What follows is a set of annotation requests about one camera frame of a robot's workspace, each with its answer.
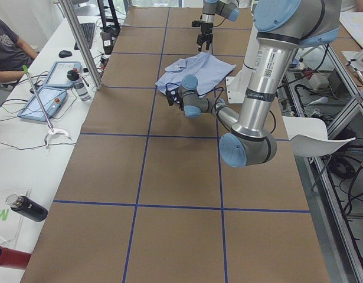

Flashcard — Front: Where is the aluminium frame post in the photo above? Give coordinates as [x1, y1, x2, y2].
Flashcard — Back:
[59, 0, 103, 90]

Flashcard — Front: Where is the white plastic chair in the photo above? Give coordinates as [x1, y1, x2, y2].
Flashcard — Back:
[283, 116, 355, 157]

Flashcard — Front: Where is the clear plastic bottle black cap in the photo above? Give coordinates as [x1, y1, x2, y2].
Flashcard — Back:
[67, 68, 90, 101]

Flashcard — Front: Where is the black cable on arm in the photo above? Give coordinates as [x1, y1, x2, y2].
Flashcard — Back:
[165, 82, 276, 133]

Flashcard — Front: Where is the seated person grey shirt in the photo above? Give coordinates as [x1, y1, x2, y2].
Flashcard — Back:
[0, 19, 38, 83]

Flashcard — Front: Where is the teach pendant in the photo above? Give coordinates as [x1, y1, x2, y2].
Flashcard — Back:
[17, 87, 67, 122]
[42, 61, 81, 88]

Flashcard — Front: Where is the black water bottle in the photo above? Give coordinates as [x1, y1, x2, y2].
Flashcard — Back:
[5, 194, 48, 222]

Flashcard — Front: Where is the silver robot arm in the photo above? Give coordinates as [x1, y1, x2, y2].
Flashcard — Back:
[191, 0, 240, 51]
[175, 1, 341, 167]

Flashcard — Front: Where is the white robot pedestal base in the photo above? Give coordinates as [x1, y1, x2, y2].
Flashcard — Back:
[225, 44, 253, 104]

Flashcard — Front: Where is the blue striped button shirt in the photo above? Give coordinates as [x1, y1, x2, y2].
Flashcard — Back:
[155, 52, 236, 94]

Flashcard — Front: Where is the red cylinder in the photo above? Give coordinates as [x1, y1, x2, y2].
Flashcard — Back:
[0, 246, 31, 270]

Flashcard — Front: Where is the black keyboard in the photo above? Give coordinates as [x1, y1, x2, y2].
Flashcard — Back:
[80, 22, 96, 49]

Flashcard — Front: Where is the lower teach pendant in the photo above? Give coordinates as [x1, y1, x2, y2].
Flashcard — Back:
[17, 87, 67, 122]

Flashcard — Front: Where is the black computer mouse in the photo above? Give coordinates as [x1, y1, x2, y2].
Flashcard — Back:
[58, 50, 73, 58]

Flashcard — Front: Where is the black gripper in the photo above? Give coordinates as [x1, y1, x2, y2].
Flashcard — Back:
[172, 88, 184, 111]
[197, 21, 213, 51]

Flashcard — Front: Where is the black device with white label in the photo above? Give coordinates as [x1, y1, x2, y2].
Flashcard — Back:
[100, 31, 114, 55]

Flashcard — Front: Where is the grabber stick with green tip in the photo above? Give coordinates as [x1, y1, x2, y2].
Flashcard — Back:
[22, 65, 73, 147]

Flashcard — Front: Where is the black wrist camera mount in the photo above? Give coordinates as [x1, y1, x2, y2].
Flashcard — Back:
[166, 90, 178, 106]
[191, 20, 202, 27]

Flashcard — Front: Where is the upper teach pendant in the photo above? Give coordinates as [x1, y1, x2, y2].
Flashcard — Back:
[42, 61, 81, 88]

